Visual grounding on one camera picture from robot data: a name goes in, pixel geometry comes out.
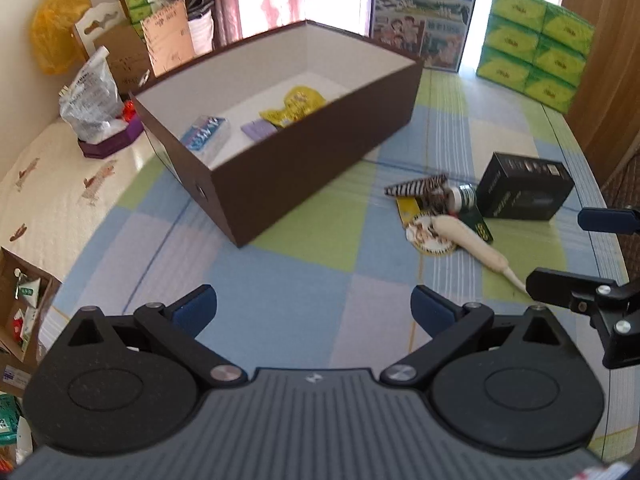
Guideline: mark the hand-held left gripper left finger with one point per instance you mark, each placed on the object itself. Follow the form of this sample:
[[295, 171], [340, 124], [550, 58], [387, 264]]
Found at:
[[195, 310]]

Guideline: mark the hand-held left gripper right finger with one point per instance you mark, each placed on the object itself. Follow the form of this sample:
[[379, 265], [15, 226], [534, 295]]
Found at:
[[430, 310]]

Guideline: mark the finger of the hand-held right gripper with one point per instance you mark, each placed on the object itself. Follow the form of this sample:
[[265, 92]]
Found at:
[[555, 285], [607, 220]]

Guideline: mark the blue white packet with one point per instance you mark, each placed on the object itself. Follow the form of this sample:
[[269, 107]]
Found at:
[[202, 130]]

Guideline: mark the brown cardboard box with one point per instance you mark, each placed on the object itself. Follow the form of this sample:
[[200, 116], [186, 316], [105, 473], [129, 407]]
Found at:
[[300, 160]]

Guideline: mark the purple packet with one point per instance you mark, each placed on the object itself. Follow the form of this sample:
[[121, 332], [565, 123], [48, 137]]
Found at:
[[257, 130]]

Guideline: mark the lemon yellow packet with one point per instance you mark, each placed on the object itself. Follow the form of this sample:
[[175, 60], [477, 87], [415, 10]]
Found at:
[[300, 102]]

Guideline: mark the checked cloth desktop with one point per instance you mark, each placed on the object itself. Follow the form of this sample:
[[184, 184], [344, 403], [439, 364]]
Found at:
[[320, 280]]

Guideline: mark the yellow snack packet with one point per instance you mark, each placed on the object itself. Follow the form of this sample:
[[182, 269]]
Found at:
[[425, 235]]

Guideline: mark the black box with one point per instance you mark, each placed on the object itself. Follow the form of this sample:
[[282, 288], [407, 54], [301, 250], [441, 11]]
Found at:
[[525, 185]]

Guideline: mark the dark green packet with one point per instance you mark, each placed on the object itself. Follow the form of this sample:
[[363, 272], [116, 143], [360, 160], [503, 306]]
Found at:
[[477, 227]]

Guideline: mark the small white bottle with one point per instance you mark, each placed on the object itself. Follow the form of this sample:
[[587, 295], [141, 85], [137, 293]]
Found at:
[[462, 197]]

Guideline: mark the striped cone packet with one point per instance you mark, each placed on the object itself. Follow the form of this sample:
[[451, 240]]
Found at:
[[415, 187]]

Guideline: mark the small white green carton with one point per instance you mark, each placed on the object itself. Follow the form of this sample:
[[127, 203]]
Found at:
[[27, 294]]

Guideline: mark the wooden door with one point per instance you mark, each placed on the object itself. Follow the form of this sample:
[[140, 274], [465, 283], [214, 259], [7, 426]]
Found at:
[[610, 35]]

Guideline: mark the cream printed blanket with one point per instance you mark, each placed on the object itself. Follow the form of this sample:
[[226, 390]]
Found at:
[[50, 195]]

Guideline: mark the purple hexagonal box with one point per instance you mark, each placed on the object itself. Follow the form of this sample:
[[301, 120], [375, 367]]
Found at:
[[112, 142]]

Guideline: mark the open cardboard box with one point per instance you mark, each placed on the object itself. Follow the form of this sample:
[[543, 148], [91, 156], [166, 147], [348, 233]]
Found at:
[[10, 270]]

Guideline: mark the green tissue pack bundle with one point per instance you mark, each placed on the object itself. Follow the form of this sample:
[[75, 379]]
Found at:
[[535, 45]]

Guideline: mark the red small ornament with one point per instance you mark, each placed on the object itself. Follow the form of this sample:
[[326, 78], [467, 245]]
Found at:
[[129, 110]]

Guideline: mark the green printed packet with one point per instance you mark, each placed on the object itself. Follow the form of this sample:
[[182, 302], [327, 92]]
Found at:
[[7, 420]]

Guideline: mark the clear printed plastic bag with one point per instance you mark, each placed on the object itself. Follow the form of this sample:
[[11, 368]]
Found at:
[[92, 100]]

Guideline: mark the metal spoon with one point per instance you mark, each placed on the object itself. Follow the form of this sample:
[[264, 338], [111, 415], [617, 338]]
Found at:
[[145, 78]]

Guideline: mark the blue milk carton box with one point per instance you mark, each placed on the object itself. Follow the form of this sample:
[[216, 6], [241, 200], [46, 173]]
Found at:
[[425, 15]]

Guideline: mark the white stacked containers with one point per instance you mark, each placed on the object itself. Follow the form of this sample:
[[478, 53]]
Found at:
[[201, 35]]

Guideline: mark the black bag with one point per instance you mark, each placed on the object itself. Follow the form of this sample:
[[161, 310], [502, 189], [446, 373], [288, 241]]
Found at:
[[200, 6]]

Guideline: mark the green tissue box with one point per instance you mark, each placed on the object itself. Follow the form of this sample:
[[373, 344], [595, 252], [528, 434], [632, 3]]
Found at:
[[137, 5]]

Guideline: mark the yellow plastic bag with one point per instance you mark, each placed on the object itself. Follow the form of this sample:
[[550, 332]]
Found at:
[[57, 30]]

